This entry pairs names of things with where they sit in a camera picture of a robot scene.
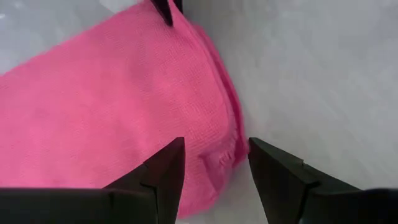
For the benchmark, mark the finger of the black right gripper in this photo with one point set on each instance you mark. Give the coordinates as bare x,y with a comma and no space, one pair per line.
179,3
164,9

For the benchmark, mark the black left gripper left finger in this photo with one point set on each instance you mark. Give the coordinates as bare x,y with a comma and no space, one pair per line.
149,193

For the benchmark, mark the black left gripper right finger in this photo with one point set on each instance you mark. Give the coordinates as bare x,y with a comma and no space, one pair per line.
295,193

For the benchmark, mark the pink cloth towel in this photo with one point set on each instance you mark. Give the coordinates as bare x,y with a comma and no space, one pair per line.
109,102

